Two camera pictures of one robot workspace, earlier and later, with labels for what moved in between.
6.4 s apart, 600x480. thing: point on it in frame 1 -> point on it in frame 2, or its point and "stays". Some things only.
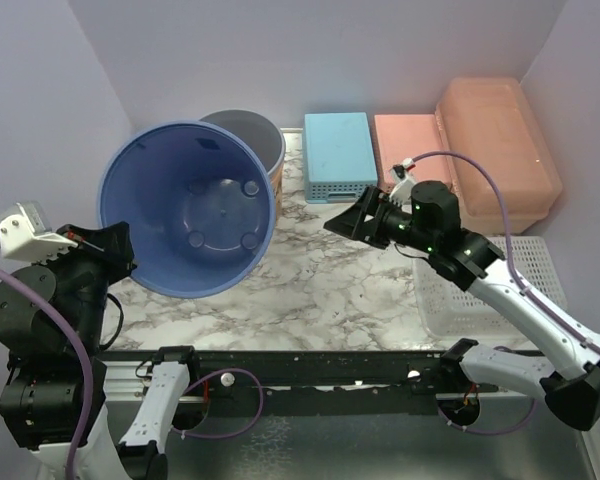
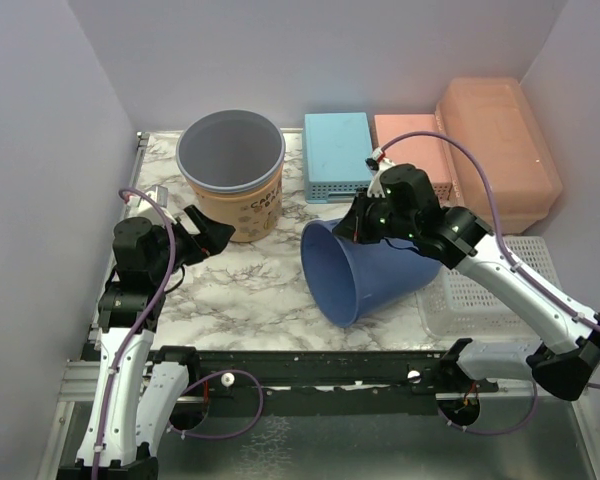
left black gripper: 114,240 -> 211,239
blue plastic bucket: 199,204 -> 348,278
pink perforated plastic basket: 397,137 stays
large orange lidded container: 491,120 stays
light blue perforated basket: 338,157 stays
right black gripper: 352,223 stays
